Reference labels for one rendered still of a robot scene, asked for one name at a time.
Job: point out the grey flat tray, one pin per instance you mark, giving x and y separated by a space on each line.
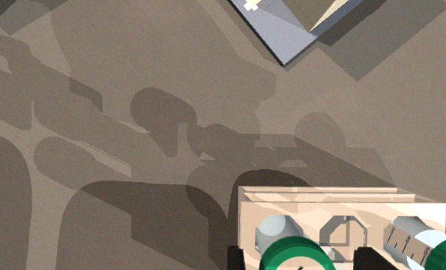
279 30

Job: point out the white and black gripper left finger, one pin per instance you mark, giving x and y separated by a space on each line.
235 258

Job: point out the cream tube rack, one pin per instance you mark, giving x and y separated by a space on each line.
335 226

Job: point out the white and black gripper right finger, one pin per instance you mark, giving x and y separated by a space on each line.
366 258

